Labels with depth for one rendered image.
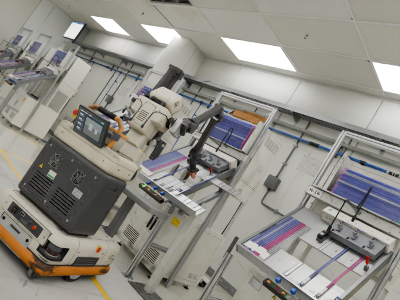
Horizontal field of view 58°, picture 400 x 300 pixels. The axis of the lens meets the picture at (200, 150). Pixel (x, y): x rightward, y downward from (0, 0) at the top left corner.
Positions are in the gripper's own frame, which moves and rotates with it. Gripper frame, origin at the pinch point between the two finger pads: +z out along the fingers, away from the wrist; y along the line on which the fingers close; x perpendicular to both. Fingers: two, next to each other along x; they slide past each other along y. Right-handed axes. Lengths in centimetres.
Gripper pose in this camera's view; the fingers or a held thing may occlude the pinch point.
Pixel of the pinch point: (193, 177)
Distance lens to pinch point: 318.5
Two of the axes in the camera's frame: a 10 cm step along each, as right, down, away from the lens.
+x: -7.9, 2.8, -5.5
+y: -6.1, -3.3, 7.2
